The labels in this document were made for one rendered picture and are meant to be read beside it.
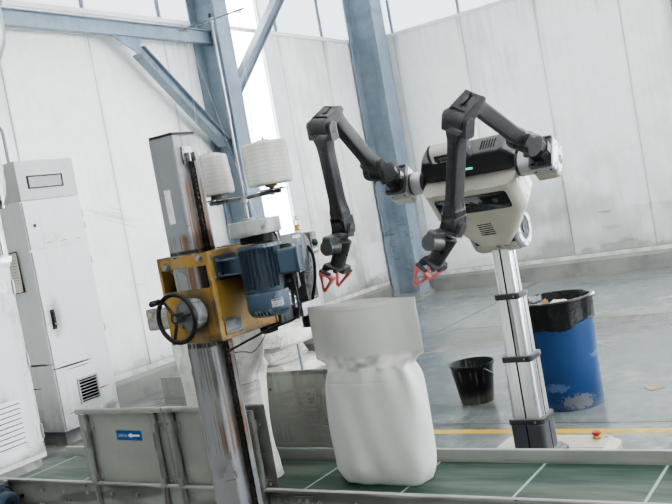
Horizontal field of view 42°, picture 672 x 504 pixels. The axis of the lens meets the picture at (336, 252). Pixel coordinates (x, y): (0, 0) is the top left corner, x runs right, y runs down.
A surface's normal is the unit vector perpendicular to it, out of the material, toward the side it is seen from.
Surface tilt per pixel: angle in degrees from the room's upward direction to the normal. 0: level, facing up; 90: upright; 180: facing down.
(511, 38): 90
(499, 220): 130
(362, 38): 90
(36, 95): 90
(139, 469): 90
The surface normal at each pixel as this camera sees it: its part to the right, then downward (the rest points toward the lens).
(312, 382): -0.54, 0.14
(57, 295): 0.83, -0.12
